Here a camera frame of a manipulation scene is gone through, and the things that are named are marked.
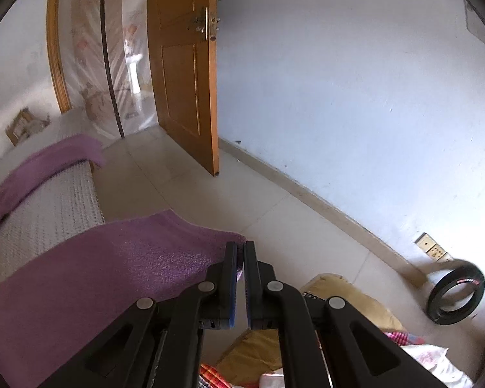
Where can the red plaid cloth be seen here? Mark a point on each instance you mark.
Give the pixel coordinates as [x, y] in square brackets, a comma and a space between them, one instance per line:
[404, 337]

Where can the white pink cloth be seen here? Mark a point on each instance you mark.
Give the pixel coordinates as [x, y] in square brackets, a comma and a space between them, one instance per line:
[432, 363]

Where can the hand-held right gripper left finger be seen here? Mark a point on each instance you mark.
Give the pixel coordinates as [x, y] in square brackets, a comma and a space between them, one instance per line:
[232, 291]

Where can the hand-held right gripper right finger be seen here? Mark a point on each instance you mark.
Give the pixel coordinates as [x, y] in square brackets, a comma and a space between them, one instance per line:
[248, 291]

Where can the wooden door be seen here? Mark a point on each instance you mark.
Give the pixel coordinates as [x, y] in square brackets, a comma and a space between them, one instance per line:
[182, 68]

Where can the purple fleece garment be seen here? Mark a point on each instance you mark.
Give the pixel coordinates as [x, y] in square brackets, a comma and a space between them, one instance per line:
[105, 258]

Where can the black pole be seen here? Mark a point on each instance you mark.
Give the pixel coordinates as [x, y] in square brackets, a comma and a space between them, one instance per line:
[105, 48]

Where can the brown cardboard box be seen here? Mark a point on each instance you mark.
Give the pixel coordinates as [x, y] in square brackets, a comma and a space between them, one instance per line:
[24, 127]

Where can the clear plastic door curtain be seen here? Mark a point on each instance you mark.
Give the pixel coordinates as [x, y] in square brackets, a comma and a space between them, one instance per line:
[89, 48]

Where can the yellow cloth sack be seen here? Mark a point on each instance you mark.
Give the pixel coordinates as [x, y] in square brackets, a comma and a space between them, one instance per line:
[363, 303]

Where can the wall socket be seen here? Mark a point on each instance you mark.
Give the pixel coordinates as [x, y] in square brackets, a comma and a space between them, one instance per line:
[432, 247]

